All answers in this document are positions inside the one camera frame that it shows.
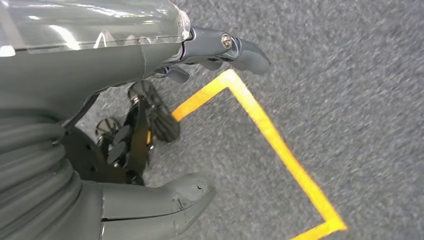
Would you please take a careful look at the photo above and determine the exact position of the yellow floor tape square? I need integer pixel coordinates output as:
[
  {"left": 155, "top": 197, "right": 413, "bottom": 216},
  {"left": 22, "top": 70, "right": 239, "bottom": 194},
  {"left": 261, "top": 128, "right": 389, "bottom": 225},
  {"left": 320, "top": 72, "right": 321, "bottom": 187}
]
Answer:
[{"left": 171, "top": 68, "right": 348, "bottom": 240}]

